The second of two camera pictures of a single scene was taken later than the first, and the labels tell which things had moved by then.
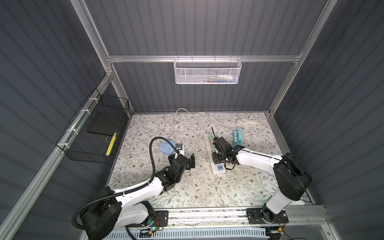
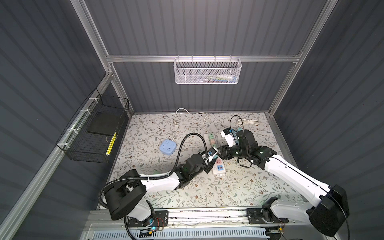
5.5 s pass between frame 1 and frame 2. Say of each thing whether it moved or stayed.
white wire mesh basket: stayed
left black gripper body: moved
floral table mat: stayed
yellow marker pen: stayed
